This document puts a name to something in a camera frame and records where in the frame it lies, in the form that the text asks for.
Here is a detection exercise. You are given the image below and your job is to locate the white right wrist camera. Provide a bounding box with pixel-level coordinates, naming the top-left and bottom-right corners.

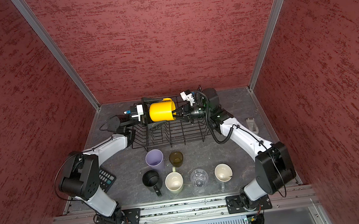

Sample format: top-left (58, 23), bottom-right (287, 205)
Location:
top-left (180, 90), bottom-right (195, 106)

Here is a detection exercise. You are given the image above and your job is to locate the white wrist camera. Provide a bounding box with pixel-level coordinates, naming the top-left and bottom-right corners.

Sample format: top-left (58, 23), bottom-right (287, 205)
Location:
top-left (124, 104), bottom-right (145, 122)
top-left (180, 90), bottom-right (195, 106)

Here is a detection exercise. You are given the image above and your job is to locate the aluminium corner post left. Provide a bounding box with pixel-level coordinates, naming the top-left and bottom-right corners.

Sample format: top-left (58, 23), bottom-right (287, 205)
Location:
top-left (10, 0), bottom-right (101, 111)

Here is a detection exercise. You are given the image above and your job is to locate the olive glass cup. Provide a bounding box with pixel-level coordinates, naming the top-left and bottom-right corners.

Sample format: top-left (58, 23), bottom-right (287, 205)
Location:
top-left (169, 151), bottom-right (184, 167)

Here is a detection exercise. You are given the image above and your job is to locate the black mug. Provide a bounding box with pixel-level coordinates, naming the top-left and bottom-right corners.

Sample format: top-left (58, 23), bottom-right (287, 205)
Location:
top-left (142, 170), bottom-right (163, 197)

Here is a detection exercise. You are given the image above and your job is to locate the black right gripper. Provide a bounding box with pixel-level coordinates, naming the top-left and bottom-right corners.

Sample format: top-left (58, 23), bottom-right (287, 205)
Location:
top-left (168, 98), bottom-right (212, 126)

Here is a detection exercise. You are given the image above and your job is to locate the aluminium corner post right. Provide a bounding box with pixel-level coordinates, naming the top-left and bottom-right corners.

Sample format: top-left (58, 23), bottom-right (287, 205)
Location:
top-left (248, 0), bottom-right (284, 93)

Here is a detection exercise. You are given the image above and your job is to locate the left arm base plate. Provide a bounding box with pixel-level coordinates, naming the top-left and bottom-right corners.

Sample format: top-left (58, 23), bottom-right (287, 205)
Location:
top-left (94, 208), bottom-right (141, 224)

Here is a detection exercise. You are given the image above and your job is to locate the lilac plastic cup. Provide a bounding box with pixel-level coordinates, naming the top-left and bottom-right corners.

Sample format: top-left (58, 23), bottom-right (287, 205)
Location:
top-left (145, 149), bottom-right (165, 171)

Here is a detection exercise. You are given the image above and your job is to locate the black calculator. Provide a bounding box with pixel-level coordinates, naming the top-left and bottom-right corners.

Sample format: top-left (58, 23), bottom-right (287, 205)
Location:
top-left (99, 168), bottom-right (116, 193)

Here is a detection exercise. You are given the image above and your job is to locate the black wire dish rack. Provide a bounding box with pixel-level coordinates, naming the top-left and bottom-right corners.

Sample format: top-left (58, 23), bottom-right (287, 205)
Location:
top-left (130, 95), bottom-right (211, 151)

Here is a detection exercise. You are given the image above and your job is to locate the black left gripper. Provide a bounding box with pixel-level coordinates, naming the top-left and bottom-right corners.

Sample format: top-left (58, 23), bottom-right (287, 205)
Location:
top-left (122, 94), bottom-right (167, 134)

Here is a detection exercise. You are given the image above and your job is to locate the cream mug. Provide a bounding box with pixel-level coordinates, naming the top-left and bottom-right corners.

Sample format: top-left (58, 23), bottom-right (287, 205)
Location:
top-left (165, 167), bottom-right (184, 194)

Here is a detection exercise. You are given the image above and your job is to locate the clear glass cup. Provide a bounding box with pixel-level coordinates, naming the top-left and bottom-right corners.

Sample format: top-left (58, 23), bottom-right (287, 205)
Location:
top-left (190, 168), bottom-right (209, 188)

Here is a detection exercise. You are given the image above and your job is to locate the white plastic tool with red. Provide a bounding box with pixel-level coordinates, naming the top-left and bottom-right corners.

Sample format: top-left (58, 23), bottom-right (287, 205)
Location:
top-left (246, 117), bottom-right (259, 135)

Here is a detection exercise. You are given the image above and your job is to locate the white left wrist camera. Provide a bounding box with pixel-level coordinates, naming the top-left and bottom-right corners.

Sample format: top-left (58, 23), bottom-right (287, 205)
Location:
top-left (124, 104), bottom-right (145, 122)

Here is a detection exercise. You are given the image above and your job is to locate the yellow mug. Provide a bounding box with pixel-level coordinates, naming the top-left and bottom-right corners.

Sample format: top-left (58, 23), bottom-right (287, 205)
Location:
top-left (149, 98), bottom-right (176, 122)

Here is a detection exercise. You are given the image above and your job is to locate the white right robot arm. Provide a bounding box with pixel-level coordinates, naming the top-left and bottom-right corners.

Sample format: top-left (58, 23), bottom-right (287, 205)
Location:
top-left (172, 88), bottom-right (297, 203)

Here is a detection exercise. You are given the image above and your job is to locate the teal green cup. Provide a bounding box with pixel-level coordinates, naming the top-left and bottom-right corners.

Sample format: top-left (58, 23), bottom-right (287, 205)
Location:
top-left (148, 121), bottom-right (167, 131)

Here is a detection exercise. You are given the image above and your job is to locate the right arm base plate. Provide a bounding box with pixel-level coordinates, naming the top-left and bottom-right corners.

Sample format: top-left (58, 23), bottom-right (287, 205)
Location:
top-left (225, 194), bottom-right (272, 214)

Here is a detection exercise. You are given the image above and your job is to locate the aluminium corner post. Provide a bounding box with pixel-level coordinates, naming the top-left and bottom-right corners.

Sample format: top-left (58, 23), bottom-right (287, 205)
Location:
top-left (248, 0), bottom-right (284, 93)
top-left (10, 0), bottom-right (101, 111)

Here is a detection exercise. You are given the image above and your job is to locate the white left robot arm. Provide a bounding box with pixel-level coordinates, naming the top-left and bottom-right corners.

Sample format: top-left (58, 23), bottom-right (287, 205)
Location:
top-left (58, 98), bottom-right (163, 220)

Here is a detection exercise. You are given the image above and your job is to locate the white mug grey handle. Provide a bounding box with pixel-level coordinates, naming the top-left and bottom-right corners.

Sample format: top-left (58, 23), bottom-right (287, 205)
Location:
top-left (214, 163), bottom-right (233, 192)

